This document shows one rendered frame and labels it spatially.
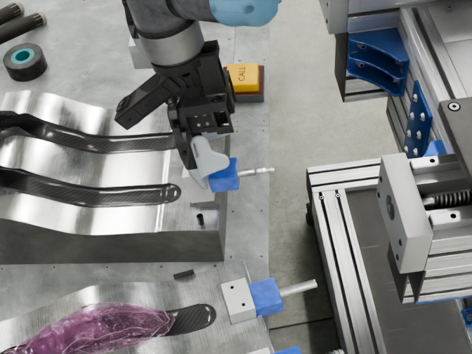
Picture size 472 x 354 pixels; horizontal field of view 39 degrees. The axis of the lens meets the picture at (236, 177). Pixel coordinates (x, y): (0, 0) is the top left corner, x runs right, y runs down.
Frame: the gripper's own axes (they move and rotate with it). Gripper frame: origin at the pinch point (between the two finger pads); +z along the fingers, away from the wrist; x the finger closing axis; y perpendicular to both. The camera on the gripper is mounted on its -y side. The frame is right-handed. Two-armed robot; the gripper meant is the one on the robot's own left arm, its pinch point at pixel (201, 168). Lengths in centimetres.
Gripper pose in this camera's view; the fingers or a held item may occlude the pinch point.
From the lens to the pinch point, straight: 97.4
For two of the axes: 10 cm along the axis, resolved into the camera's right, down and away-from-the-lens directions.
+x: 0.6, -6.9, 7.2
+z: 2.2, 7.1, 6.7
